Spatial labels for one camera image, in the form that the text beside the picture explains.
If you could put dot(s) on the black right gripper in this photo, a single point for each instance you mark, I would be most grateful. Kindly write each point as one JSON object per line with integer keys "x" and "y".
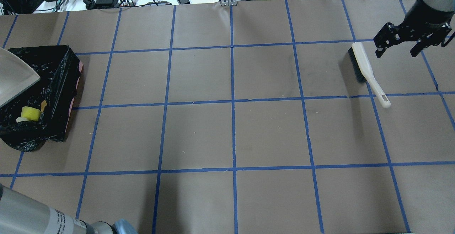
{"x": 421, "y": 16}

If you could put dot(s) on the beige hand brush black bristles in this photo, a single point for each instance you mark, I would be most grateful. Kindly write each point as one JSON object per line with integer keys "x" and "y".
{"x": 364, "y": 72}

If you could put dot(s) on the green yellow sponge piece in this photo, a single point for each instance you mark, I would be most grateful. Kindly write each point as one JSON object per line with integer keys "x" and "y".
{"x": 31, "y": 114}

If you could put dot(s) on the beige plastic dustpan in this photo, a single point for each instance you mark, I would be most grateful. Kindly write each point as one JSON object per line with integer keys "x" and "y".
{"x": 15, "y": 76}

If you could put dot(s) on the pale curved foam peel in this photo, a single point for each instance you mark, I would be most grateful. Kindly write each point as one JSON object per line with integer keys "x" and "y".
{"x": 22, "y": 119}

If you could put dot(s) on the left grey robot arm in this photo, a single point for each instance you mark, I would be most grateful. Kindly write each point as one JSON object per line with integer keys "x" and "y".
{"x": 20, "y": 214}

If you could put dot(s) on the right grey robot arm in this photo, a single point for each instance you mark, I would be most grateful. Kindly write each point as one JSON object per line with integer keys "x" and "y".
{"x": 441, "y": 5}

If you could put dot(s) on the black bag lined trash bin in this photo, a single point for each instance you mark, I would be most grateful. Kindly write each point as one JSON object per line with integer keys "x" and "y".
{"x": 60, "y": 70}

